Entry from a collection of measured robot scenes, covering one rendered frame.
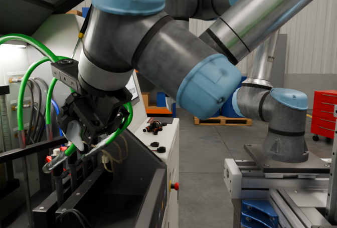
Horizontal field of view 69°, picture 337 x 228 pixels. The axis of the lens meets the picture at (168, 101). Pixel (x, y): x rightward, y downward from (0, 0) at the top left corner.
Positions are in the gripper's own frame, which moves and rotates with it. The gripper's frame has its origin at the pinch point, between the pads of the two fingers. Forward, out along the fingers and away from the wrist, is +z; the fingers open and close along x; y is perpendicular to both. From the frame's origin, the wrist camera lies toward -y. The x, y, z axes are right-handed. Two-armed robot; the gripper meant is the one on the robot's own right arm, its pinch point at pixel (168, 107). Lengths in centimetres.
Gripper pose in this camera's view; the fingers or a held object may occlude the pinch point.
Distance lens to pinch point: 73.5
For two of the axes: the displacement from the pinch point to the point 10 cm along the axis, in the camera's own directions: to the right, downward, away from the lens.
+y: 9.9, 0.2, -1.1
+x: 1.1, -1.6, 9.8
